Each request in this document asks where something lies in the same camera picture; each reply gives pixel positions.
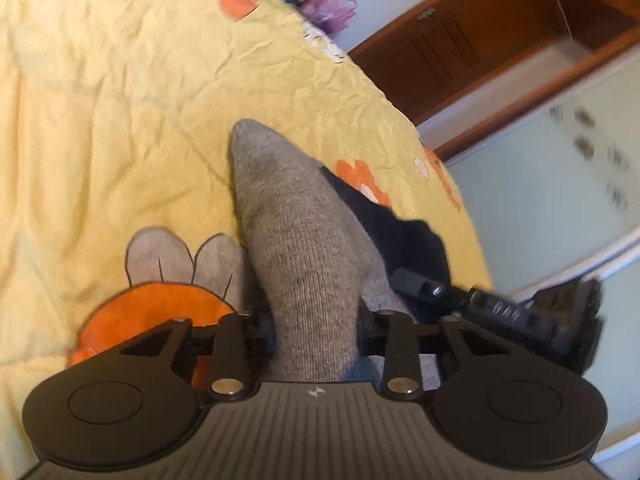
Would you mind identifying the blue grey knitted sweater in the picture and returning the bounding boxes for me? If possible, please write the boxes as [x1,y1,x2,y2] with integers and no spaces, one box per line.
[230,119,414,382]

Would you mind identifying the black garment under sweater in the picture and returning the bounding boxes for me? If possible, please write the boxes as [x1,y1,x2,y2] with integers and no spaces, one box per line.
[319,164,452,326]

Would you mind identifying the brown wooden door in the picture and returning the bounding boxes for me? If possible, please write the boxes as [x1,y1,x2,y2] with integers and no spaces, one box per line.
[347,0,640,126]

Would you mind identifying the yellow floral bed quilt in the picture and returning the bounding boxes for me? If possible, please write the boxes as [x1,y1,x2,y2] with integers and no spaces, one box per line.
[1,0,491,479]

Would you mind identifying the purple plastic bag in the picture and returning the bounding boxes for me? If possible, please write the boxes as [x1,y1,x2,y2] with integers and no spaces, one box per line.
[298,0,357,37]

